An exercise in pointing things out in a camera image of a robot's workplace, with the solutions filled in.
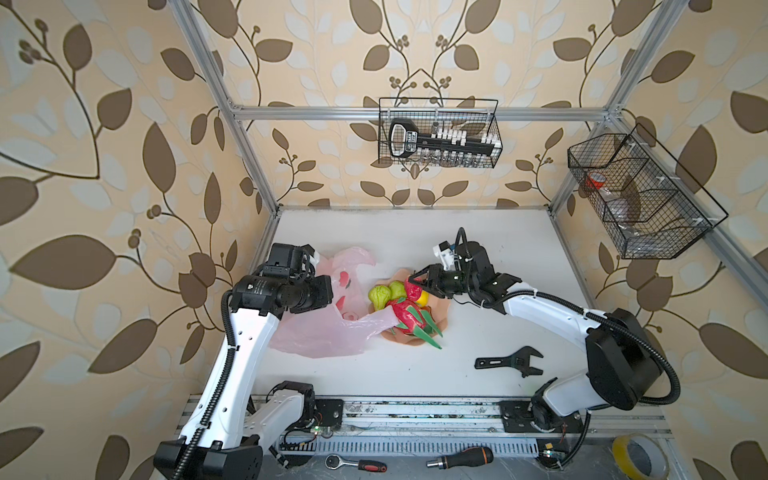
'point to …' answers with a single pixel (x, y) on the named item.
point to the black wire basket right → (649, 205)
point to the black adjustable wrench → (518, 361)
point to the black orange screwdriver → (474, 456)
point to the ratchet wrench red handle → (333, 461)
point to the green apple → (397, 290)
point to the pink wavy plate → (439, 306)
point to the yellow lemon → (424, 298)
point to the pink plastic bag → (345, 327)
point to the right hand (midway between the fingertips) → (413, 284)
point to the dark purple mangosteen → (351, 316)
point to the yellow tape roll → (640, 457)
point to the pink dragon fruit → (414, 319)
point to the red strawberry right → (412, 291)
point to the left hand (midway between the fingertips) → (334, 291)
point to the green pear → (379, 295)
